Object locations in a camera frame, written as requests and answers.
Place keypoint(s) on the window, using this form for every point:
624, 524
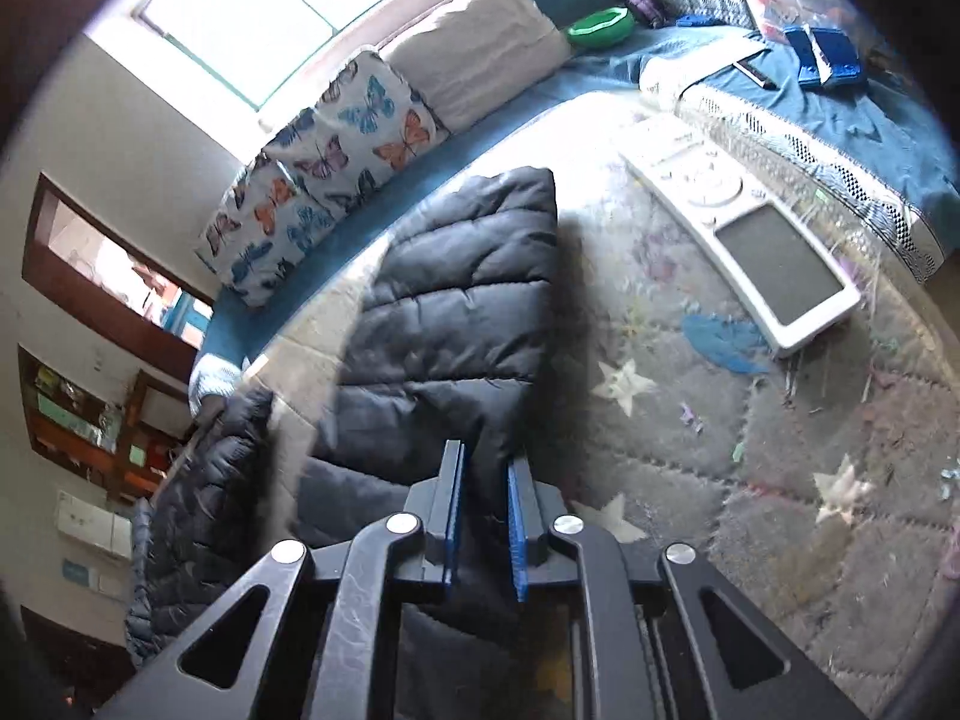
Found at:
300, 0

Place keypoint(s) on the white toy drawing board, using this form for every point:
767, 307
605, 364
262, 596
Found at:
750, 232

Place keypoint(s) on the wooden shelf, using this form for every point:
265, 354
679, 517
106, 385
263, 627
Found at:
82, 420

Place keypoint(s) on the green round lid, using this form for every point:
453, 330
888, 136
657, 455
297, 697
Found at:
600, 26

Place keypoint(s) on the purple plush toy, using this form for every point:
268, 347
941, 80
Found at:
645, 4

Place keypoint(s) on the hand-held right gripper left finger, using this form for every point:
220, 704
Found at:
454, 517

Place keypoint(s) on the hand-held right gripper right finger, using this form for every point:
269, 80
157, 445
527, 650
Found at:
517, 532

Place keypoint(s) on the wooden door frame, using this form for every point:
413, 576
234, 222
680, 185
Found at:
97, 270

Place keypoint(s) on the colourful picture book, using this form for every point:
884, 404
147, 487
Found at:
787, 4

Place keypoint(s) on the light blue knitted cloth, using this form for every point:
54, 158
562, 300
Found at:
214, 382

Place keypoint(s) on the white pillow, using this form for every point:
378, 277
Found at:
480, 45

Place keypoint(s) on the butterfly print pillow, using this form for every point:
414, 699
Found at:
262, 229
367, 124

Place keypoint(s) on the blue bench cushion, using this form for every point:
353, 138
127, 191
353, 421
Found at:
517, 127

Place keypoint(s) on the blue blanket with lace edge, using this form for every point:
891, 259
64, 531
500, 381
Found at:
862, 120

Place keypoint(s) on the black puffer jacket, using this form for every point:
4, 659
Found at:
450, 300

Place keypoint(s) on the grey star play mat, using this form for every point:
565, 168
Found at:
675, 450

